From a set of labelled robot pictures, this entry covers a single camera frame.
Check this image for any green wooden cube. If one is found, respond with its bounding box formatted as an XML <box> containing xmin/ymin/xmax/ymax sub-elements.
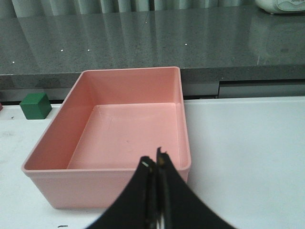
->
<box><xmin>20</xmin><ymin>93</ymin><xmax>52</xmax><ymax>120</ymax></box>

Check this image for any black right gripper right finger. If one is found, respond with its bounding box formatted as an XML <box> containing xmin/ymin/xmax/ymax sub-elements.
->
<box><xmin>156</xmin><ymin>147</ymin><xmax>234</xmax><ymax>229</ymax></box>

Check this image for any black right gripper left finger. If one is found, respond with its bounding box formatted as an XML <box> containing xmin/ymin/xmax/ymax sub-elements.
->
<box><xmin>88</xmin><ymin>156</ymin><xmax>155</xmax><ymax>229</ymax></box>

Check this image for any pink plastic bin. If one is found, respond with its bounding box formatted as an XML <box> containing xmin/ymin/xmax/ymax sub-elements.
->
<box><xmin>22</xmin><ymin>67</ymin><xmax>191</xmax><ymax>208</ymax></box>

